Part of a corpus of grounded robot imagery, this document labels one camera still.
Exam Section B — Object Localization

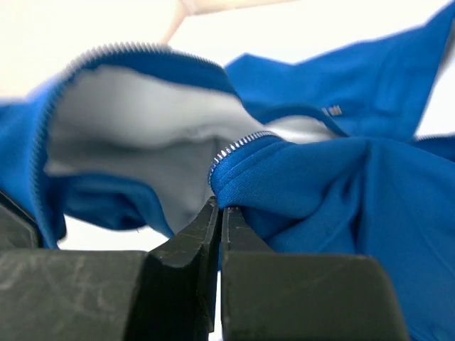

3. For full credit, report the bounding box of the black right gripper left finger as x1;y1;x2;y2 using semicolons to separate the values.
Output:
1;200;219;340

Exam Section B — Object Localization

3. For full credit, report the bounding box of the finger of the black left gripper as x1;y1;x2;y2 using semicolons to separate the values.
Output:
0;191;43;251

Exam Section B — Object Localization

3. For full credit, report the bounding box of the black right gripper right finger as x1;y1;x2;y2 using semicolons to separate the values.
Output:
220;207;409;340

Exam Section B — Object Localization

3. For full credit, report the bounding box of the blue jacket white lining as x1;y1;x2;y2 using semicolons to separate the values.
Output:
1;4;454;340

